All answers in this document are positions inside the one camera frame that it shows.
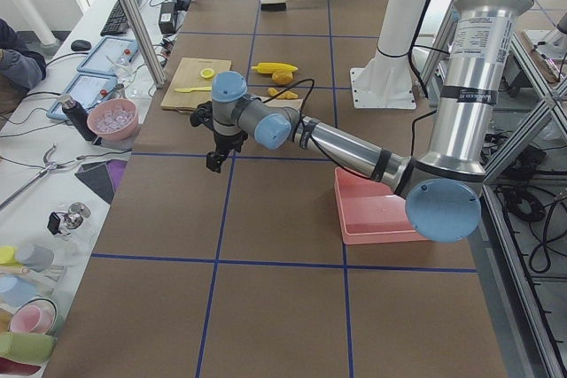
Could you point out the aluminium frame post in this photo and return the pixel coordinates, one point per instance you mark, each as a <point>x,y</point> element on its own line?
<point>141,34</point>

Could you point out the metal tongs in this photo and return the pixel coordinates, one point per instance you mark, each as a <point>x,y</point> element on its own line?
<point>49,167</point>

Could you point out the small glass bottle black clip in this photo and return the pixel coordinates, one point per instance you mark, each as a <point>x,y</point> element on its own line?
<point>63,223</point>

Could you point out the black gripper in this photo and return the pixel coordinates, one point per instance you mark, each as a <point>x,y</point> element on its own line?
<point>227,141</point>

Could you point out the black power adapter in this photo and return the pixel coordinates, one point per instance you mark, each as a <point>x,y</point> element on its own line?
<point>167,18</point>

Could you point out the yellow toy corn cob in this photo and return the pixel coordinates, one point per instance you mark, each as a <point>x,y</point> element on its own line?
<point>273,67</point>

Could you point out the bamboo cutting board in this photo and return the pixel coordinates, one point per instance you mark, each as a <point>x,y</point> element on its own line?
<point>187,75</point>

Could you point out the light blue cup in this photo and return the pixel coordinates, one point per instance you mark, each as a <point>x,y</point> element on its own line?
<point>16,291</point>

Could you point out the pink plastic bin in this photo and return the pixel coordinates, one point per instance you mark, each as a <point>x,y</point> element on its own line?
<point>368,212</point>

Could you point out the beige plastic dustpan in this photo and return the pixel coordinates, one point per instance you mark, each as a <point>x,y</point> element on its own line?
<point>281,103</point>

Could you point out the pink bowl with clear pieces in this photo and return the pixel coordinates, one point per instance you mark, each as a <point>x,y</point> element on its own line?
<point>114,120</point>

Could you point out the purple cloth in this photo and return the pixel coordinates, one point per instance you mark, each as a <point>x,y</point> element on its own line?
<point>115,169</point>

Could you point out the blue tablet lower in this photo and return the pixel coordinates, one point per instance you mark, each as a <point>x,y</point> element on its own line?
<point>86,89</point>

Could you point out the yellow plastic knife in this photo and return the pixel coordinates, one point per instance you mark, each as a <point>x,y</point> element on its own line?
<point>193,89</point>

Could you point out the yellow toy lemon slices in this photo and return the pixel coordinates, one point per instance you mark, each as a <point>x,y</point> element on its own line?
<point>207,73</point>

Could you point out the yellow cup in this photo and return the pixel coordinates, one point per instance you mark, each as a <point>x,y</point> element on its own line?
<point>8,255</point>

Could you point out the black water bottle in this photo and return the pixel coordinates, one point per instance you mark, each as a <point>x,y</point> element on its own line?
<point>78,116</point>

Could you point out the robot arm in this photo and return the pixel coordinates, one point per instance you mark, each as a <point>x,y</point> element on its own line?
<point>440,187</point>

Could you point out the green cup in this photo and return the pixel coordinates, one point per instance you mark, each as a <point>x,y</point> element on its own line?
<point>28,348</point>

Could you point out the black computer mouse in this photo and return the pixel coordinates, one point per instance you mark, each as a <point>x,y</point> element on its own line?
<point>80,45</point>

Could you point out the beige hand brush black bristles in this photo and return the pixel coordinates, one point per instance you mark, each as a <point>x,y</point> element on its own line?
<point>274,5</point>

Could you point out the person's arm dark sleeve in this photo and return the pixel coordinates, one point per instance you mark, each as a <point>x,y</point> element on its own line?
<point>24,67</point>

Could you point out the blue tablet upper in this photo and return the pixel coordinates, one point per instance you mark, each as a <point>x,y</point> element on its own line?
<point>108,51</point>

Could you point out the black keyboard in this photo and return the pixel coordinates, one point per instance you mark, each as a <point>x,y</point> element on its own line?
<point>116,22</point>

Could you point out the pink cup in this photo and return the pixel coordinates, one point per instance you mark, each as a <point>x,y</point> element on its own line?
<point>39,316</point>

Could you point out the blue tablet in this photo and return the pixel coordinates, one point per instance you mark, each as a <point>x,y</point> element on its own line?
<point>108,51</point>
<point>86,89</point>

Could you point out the toy ginger root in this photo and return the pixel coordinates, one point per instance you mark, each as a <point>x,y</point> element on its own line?
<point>282,94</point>

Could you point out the dark grey cloth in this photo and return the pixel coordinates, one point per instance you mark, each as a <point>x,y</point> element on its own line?
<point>96,177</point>

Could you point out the grey cup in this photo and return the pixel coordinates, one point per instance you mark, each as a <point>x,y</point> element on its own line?
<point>34,256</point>

